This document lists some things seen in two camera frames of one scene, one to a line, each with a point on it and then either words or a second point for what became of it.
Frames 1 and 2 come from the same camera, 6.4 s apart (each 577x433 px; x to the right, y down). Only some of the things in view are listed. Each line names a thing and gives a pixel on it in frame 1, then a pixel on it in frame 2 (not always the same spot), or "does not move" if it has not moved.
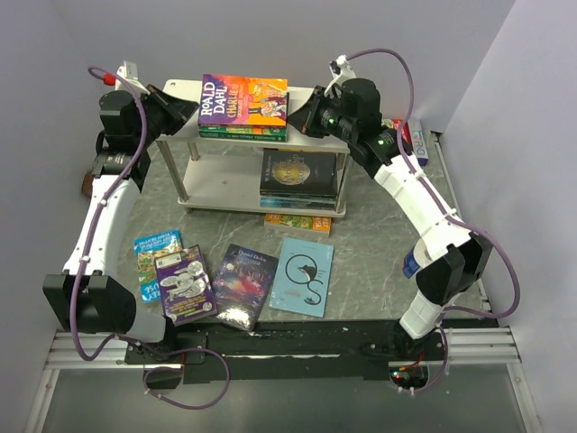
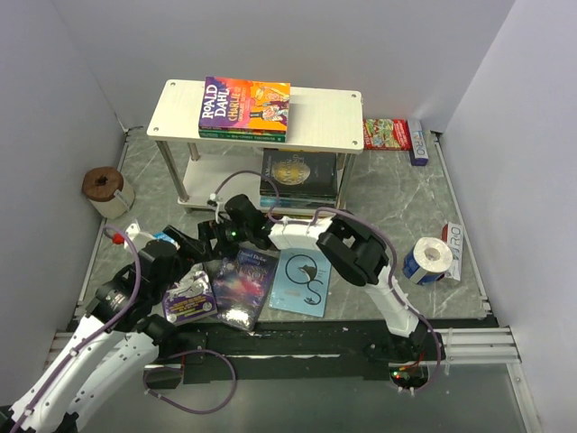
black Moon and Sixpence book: x=298 y=173 does not move
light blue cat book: x=301 y=277 does not move
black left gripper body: x=152 y=126 -> x=187 y=253
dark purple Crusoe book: x=241 y=284 does not move
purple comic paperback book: x=187 y=285 does not move
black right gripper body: x=327 y=120 -> x=229 y=234
